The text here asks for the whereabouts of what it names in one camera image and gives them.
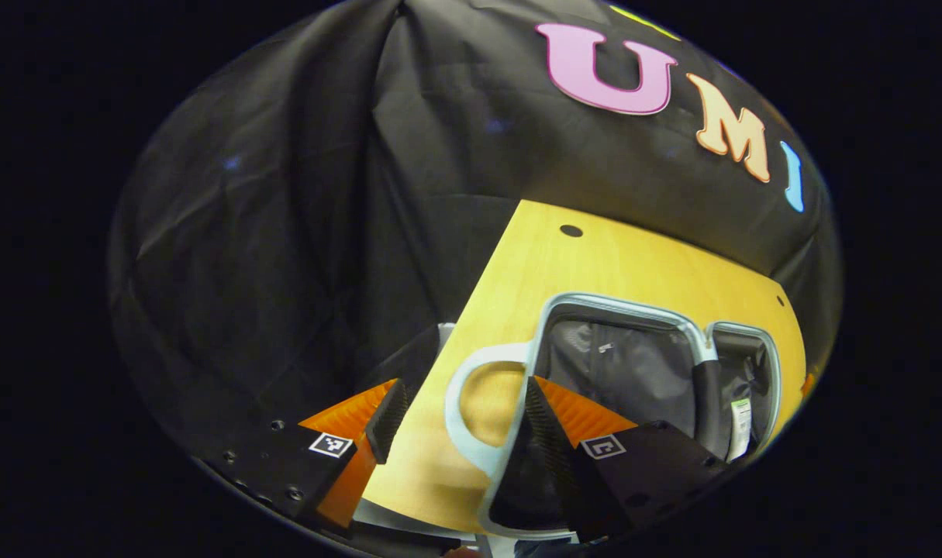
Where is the black backdrop cloth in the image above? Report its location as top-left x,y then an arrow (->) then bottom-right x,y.
106,0 -> 844,466

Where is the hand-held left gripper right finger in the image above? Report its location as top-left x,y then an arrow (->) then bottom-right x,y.
523,376 -> 729,543

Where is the white table frame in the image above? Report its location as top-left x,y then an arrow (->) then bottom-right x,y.
353,500 -> 487,555

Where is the green label skin care tube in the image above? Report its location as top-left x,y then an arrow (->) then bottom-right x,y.
730,399 -> 753,462

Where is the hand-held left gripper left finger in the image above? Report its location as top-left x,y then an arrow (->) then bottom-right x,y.
199,378 -> 409,537

